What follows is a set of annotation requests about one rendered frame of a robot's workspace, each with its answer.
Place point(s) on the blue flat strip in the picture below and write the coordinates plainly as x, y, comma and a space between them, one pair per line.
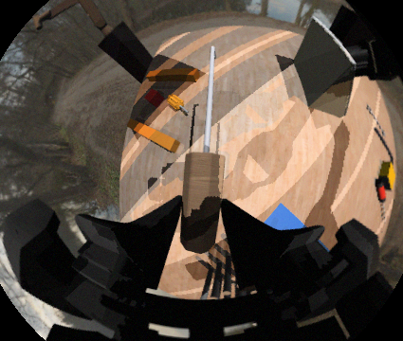
283, 219

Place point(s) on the red-handled screwdriver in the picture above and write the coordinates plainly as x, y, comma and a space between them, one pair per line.
381, 194

